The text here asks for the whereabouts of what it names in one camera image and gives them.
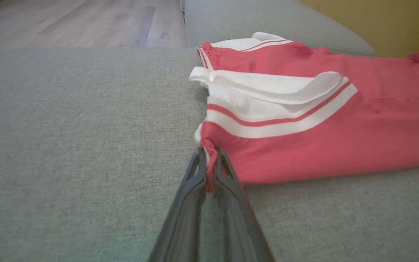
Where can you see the large grey sofa seat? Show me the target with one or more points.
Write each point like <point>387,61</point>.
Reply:
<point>86,145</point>

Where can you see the red and white sports jersey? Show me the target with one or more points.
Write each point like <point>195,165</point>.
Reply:
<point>322,145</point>

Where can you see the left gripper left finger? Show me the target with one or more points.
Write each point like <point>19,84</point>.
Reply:
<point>184,225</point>

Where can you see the small grey sofa cushion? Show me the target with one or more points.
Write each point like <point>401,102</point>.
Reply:
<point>267,18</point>

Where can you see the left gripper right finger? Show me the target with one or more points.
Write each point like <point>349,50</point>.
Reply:
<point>238,225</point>

